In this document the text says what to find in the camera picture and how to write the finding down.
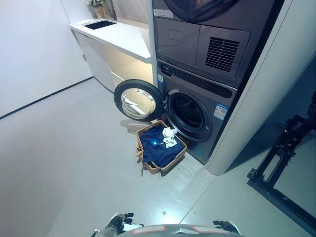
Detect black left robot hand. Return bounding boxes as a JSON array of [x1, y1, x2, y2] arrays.
[[105, 212, 145, 234]]

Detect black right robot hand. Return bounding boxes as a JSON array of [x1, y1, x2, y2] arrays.
[[213, 220, 241, 235]]

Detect white cloth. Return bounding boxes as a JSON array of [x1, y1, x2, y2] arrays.
[[161, 127, 178, 149]]

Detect woven wicker laundry basket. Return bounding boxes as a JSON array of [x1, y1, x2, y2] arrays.
[[135, 120, 188, 177]]

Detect grey front-load washing machine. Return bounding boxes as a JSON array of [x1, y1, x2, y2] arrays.
[[156, 58, 239, 165]]

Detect grey robot torso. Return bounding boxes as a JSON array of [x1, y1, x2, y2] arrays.
[[130, 224, 235, 237]]

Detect dark blue garment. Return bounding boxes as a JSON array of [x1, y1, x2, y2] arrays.
[[140, 125, 186, 168]]

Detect round glass washer door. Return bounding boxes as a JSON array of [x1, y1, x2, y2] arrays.
[[113, 79, 166, 122]]

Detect white tall appliance cabinet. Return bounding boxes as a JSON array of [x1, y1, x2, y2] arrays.
[[147, 0, 316, 176]]

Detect grey stacked dryer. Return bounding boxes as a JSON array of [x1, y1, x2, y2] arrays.
[[151, 0, 284, 88]]

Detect white counter cabinet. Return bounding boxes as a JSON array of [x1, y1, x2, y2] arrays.
[[69, 19, 154, 93]]

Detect dark rectangular sink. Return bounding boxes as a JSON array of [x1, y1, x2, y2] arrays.
[[82, 21, 118, 30]]

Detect beige plant pot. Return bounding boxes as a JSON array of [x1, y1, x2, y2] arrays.
[[86, 0, 107, 19]]

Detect black metal frame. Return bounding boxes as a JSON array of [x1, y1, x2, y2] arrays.
[[246, 91, 316, 237]]

